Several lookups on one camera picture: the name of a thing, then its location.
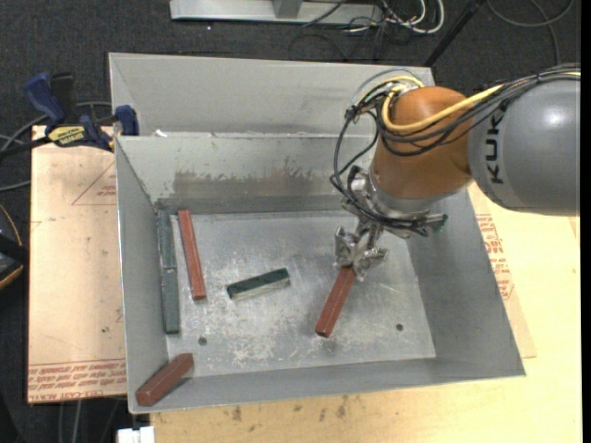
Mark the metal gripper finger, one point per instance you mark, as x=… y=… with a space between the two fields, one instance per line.
x=345 y=247
x=370 y=257

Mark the red-brown block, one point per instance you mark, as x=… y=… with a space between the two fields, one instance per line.
x=192 y=254
x=164 y=380
x=335 y=303

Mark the short dark green flat block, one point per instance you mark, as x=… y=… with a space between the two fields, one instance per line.
x=258 y=283

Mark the grey metal bin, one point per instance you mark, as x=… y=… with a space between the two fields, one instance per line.
x=286 y=330

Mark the long dark green flat block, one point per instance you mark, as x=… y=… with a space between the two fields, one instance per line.
x=168 y=275

